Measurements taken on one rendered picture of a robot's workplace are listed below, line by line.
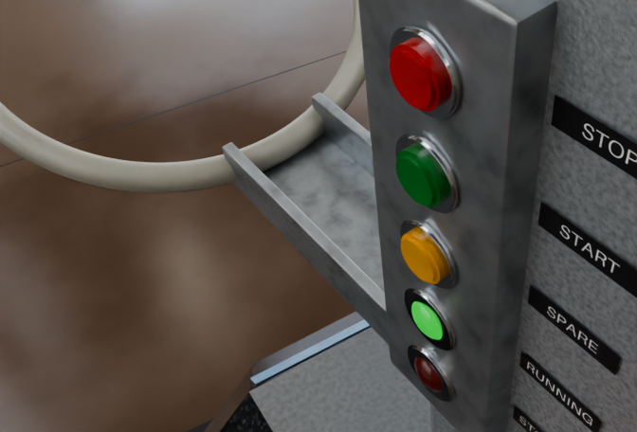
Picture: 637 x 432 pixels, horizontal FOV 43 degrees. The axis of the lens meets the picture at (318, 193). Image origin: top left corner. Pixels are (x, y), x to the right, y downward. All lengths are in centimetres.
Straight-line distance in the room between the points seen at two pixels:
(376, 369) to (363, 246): 26
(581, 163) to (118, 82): 263
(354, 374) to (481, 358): 59
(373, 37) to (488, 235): 9
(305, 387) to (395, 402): 11
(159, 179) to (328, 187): 17
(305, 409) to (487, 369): 58
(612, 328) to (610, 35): 12
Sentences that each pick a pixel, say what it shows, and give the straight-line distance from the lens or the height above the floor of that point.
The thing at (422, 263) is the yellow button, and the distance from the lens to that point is 36.
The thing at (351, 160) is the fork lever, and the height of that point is 108.
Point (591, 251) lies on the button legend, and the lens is 30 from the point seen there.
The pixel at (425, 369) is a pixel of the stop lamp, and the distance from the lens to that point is 44.
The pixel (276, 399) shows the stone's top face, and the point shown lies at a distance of 96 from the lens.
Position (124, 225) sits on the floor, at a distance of 235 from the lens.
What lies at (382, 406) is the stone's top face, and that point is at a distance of 94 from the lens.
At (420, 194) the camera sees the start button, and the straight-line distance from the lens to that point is 32.
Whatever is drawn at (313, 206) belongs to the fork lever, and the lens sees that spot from 78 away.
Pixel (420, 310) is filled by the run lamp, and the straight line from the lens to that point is 39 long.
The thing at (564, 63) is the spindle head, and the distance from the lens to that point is 26.
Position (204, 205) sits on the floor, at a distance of 233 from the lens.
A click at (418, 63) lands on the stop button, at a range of 28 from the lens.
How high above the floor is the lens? 165
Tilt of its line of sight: 46 degrees down
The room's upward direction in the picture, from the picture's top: 9 degrees counter-clockwise
